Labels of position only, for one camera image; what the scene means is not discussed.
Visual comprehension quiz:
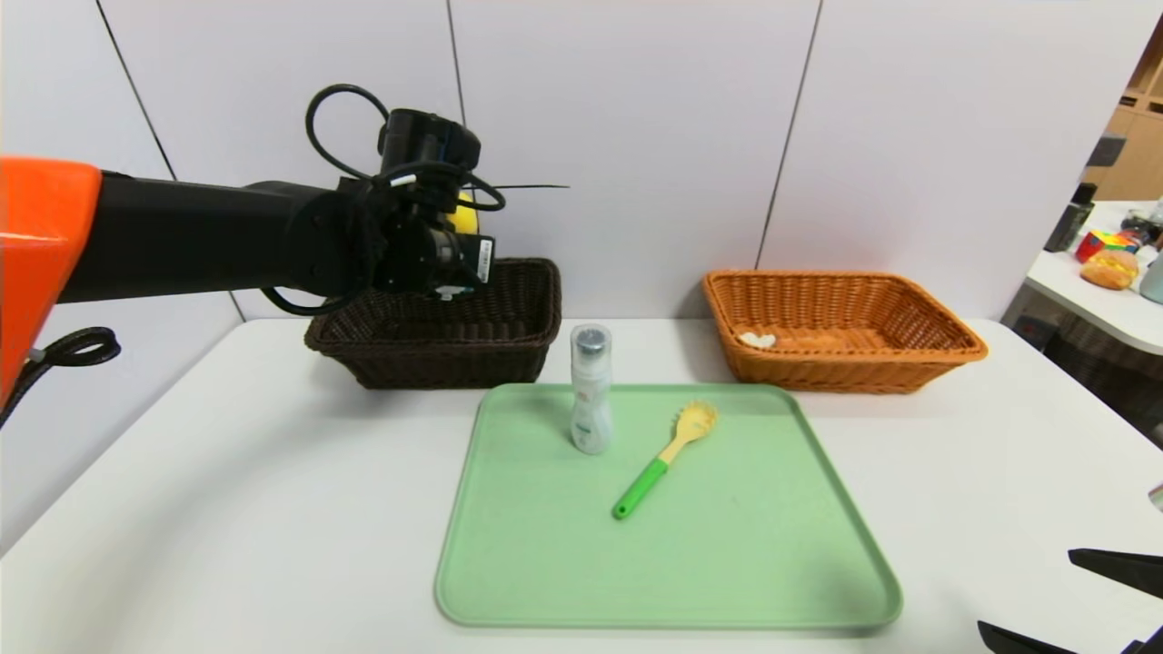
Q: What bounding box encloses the yellow pasta spoon green handle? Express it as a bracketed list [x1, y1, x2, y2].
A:
[612, 402, 719, 521]

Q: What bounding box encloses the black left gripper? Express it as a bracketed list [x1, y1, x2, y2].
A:
[429, 227, 496, 286]

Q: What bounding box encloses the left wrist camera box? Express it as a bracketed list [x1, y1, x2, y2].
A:
[377, 107, 482, 187]

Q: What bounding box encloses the clear spray bottle silver cap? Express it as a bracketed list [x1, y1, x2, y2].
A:
[570, 324, 614, 456]

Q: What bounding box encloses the dark brown wicker basket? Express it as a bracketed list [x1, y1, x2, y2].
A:
[304, 257, 563, 391]

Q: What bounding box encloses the dark glass jar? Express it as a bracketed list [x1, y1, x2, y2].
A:
[1119, 200, 1163, 248]

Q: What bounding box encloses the white side table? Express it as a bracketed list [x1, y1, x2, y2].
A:
[1025, 202, 1163, 357]

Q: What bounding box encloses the black bottle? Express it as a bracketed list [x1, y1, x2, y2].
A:
[1045, 184, 1098, 253]

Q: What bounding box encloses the light green plastic tray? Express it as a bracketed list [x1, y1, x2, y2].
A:
[436, 383, 904, 629]

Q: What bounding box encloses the black left camera cable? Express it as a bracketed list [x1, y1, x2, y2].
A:
[304, 84, 507, 212]

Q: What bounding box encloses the black corrugated hose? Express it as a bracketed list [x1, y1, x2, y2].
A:
[0, 327, 122, 428]

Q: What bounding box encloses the orange wicker basket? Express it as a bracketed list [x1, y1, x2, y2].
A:
[704, 270, 989, 396]

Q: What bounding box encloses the colourful toy cube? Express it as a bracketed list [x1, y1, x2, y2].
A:
[1075, 232, 1138, 264]

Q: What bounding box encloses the toy bread bun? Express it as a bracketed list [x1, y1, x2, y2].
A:
[1079, 251, 1138, 292]

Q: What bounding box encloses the wooden shelf unit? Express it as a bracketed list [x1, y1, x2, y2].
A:
[1081, 18, 1163, 203]

